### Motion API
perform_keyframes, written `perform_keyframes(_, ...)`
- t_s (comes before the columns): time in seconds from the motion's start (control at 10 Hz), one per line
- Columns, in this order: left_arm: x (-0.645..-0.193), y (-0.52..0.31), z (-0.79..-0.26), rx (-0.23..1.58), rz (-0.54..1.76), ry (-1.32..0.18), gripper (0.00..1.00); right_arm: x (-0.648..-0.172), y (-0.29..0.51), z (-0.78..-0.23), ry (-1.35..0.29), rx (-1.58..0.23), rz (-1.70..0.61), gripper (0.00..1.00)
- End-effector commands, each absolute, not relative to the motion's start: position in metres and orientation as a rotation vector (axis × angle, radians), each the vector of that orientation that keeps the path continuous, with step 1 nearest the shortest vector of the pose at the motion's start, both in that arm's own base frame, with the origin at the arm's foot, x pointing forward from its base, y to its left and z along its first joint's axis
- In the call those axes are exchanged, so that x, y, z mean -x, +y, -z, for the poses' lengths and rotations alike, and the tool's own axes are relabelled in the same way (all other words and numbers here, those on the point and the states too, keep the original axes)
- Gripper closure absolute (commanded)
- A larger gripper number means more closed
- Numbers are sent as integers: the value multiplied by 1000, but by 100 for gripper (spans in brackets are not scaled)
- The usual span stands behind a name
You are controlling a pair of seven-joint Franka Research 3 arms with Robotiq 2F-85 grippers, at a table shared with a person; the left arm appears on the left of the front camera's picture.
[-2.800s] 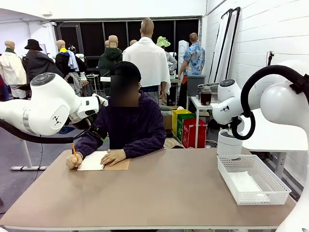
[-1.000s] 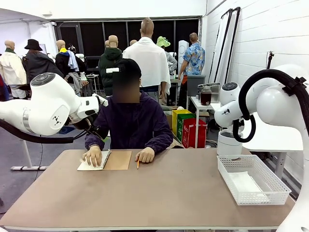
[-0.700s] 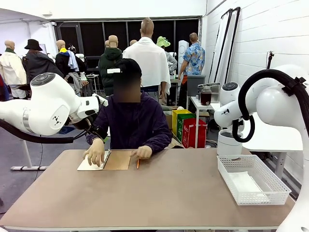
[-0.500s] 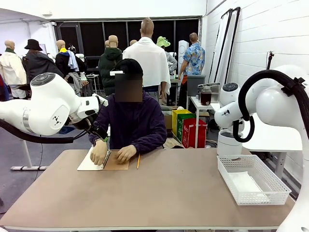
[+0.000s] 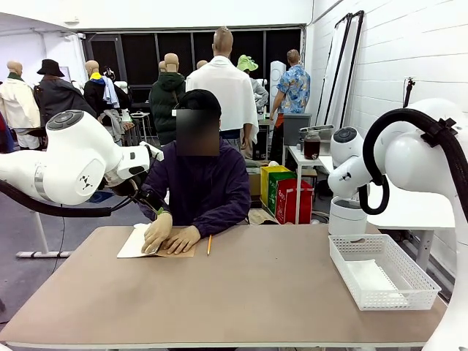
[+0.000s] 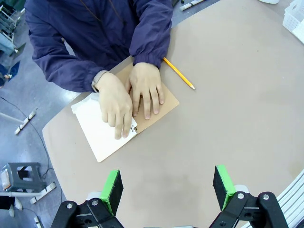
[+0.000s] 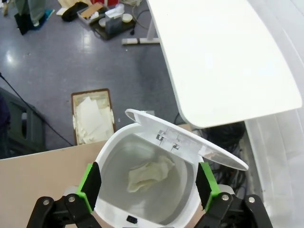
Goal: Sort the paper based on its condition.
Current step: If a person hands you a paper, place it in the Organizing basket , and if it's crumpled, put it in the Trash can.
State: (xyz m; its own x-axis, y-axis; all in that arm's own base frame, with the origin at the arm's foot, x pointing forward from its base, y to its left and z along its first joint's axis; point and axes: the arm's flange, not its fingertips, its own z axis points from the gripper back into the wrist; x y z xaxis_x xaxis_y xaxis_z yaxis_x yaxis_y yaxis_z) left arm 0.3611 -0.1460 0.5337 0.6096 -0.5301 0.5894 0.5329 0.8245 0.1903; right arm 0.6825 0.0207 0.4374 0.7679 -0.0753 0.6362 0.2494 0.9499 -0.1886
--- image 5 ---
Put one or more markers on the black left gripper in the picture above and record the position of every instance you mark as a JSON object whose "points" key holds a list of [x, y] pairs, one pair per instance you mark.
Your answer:
{"points": [[128, 188]]}

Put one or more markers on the spiral notebook with brown cover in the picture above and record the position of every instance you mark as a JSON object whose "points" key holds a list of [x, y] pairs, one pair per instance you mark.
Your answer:
{"points": [[131, 246]]}

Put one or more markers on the orange pencil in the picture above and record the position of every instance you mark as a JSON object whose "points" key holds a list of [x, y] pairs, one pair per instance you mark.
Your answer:
{"points": [[209, 245]]}

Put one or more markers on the white paper sheet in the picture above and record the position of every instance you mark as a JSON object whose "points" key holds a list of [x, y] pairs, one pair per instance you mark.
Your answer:
{"points": [[367, 278]]}

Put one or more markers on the person's left forearm purple sleeve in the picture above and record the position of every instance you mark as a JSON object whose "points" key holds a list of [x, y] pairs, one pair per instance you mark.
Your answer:
{"points": [[223, 223]]}

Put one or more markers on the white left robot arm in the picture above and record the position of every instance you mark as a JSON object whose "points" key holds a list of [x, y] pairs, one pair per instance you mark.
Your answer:
{"points": [[73, 153]]}

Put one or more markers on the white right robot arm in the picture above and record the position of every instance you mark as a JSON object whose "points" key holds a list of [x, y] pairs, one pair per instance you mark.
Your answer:
{"points": [[420, 164]]}

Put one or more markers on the person's right forearm purple sleeve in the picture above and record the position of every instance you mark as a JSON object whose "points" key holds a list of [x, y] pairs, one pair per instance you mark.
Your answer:
{"points": [[165, 199]]}

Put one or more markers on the person's right hand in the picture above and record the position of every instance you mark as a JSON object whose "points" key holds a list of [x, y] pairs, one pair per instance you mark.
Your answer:
{"points": [[157, 234]]}

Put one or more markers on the person's left hand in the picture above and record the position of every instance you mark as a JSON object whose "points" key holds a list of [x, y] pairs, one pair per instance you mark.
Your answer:
{"points": [[184, 239]]}

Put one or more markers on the person in purple jacket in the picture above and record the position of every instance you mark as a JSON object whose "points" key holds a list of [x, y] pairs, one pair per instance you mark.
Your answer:
{"points": [[204, 183]]}

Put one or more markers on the small white background table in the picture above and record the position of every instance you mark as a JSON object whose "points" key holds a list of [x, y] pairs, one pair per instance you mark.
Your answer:
{"points": [[140, 115]]}

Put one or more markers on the mannequin with dark green jacket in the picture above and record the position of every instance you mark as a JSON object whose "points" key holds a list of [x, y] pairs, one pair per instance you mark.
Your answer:
{"points": [[166, 106]]}

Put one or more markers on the cardboard box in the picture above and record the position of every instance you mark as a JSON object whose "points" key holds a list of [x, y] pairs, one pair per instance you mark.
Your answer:
{"points": [[256, 183]]}

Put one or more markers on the yellow paper bag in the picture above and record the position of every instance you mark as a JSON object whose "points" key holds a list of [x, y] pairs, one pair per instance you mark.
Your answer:
{"points": [[265, 186]]}

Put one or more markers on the black cap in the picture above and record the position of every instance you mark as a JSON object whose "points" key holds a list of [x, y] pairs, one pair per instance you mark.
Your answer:
{"points": [[201, 99]]}

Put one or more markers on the green paper bag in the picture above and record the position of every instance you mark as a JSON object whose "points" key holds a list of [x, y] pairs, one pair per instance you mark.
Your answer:
{"points": [[272, 192]]}

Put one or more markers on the white stand foot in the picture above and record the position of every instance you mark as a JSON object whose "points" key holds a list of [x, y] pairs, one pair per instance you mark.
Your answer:
{"points": [[44, 253]]}

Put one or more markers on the mannequin with yellow collar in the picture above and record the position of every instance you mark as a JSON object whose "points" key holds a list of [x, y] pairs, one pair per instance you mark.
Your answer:
{"points": [[96, 91]]}

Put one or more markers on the red paper bag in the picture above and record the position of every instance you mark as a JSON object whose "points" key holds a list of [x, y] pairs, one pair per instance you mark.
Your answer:
{"points": [[292, 204]]}

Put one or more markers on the mannequin with white cape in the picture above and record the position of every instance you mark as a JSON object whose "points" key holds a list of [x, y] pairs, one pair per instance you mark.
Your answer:
{"points": [[223, 80]]}

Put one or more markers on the mannequin with black bucket hat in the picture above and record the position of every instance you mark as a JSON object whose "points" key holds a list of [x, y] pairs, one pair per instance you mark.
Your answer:
{"points": [[58, 95]]}

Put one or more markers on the white shelf table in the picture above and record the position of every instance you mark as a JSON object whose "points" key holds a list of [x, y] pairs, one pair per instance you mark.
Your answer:
{"points": [[298, 212]]}

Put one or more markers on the gray bin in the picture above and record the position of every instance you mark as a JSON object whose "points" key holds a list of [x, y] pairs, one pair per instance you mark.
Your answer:
{"points": [[294, 126]]}

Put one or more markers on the mannequin with cream coat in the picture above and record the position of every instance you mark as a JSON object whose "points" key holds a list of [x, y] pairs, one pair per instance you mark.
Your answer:
{"points": [[16, 106]]}

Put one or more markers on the glass jar with dark liquid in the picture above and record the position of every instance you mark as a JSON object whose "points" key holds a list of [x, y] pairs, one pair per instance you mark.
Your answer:
{"points": [[312, 146]]}

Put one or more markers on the mannequin with green hat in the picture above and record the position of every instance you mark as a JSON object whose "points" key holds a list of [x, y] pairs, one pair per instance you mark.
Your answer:
{"points": [[248, 63]]}

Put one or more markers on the tall white column appliance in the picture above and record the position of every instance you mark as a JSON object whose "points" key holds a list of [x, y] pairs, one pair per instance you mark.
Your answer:
{"points": [[276, 80]]}

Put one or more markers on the white round trash can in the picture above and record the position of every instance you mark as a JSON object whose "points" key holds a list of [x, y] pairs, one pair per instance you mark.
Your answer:
{"points": [[347, 219]]}

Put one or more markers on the black framed leaning panel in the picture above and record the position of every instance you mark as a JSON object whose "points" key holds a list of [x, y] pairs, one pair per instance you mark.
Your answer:
{"points": [[352, 73], [334, 73]]}

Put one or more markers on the white side desk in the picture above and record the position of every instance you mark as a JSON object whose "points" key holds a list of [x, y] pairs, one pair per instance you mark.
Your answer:
{"points": [[413, 215]]}

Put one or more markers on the white perforated plastic basket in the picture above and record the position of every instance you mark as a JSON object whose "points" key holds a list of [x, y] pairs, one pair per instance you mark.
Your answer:
{"points": [[402, 303]]}

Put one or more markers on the black tripod at wall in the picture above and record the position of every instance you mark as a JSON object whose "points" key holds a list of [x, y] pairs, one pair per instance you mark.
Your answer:
{"points": [[407, 93]]}

